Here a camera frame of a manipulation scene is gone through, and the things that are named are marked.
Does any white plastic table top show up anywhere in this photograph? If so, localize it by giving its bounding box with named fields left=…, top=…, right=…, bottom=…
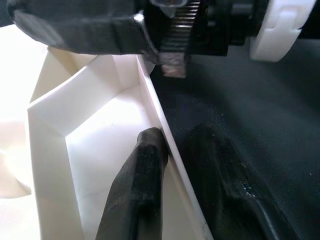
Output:
left=0, top=24, right=215, bottom=240

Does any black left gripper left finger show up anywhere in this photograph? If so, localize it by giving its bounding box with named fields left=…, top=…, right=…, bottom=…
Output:
left=96, top=126, right=171, bottom=240

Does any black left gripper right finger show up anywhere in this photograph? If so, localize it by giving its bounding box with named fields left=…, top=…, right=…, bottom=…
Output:
left=179, top=123, right=297, bottom=240

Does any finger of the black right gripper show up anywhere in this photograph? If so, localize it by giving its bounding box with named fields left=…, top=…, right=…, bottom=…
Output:
left=6, top=0, right=159, bottom=56

